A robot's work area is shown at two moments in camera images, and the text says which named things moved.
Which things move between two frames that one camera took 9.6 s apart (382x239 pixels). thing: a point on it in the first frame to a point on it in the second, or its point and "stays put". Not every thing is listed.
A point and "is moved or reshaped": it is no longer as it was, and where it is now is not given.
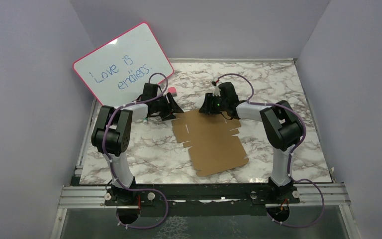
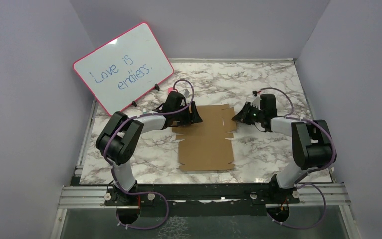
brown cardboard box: (211, 138) is moved or reshaped
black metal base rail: (201, 199) stays put
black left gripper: (171, 107) to (192, 118)
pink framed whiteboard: (123, 65) stays put
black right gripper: (207, 107) to (241, 116)
